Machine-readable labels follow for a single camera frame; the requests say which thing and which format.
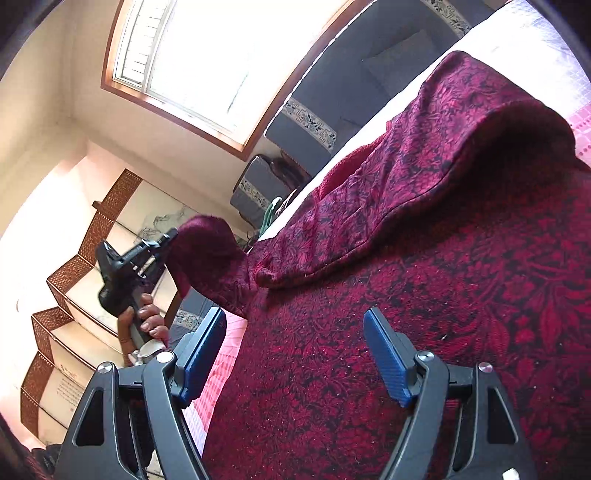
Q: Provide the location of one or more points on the painted folding screen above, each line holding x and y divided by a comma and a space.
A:
77, 335

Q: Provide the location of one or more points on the blue grey patterned sofa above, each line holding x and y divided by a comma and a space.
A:
338, 96

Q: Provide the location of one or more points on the blue grey armchair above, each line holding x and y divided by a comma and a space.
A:
262, 180

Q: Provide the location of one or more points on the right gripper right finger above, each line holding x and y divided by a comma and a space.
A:
489, 442

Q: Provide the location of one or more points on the wooden framed window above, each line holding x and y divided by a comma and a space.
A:
219, 69

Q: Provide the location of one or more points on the left hand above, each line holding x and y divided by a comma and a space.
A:
147, 319

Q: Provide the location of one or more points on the blue throw pillow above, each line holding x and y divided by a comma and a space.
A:
397, 66

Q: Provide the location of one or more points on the pink white checked bedsheet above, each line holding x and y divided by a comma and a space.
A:
519, 43

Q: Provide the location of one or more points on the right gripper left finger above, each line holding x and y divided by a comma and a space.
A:
127, 415

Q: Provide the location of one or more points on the dark red floral sweater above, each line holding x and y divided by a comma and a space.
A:
467, 223

